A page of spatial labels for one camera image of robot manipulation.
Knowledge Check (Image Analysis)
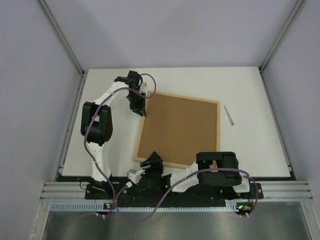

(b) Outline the aluminium front rail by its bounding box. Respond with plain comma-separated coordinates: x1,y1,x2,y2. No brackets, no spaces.
40,181,313,202

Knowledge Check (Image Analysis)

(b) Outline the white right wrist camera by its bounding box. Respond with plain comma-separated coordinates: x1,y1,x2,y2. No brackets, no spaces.
127,169,145,185

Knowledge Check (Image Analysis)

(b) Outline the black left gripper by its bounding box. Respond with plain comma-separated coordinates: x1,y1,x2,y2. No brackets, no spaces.
126,91,146,117

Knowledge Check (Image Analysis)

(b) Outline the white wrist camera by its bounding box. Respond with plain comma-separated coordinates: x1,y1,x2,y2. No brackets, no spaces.
127,169,145,185
138,82,148,97

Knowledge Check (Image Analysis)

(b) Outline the white slotted cable duct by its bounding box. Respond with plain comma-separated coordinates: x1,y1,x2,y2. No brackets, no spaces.
50,199,255,213

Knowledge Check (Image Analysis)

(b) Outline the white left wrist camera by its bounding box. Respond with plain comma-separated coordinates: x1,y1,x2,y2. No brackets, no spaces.
138,82,148,97

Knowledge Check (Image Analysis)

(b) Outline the aluminium left corner post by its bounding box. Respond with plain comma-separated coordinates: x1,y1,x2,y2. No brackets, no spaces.
36,0,85,76

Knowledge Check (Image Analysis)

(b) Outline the aluminium table rail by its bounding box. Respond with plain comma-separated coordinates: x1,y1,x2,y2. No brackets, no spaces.
51,72,87,182
258,67,298,181

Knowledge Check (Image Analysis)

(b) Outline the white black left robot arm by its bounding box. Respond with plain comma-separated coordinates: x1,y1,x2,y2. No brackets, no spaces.
80,70,148,199

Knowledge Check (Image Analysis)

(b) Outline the aluminium left table rail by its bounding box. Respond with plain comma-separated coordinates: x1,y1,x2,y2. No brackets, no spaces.
51,72,87,182

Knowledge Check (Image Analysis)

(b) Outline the aluminium right table rail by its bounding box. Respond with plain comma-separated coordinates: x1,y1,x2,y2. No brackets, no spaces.
258,67,298,181

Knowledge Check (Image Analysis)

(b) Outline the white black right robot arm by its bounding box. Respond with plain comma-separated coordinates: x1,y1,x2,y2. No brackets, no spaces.
127,151,252,198

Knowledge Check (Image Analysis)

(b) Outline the aluminium right corner post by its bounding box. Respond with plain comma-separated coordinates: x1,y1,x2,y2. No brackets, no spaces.
258,0,307,74

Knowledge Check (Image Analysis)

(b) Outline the wooden picture frame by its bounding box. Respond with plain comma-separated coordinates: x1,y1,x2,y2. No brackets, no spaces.
133,92,221,168

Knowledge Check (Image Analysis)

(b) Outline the aluminium corner post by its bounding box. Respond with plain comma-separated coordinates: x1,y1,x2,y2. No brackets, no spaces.
36,0,85,76
258,0,307,74

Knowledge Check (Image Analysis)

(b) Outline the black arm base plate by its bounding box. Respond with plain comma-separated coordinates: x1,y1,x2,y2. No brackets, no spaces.
84,175,264,207

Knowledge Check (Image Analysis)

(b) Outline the clear handled screwdriver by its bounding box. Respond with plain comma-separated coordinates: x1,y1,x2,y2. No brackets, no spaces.
223,105,235,126

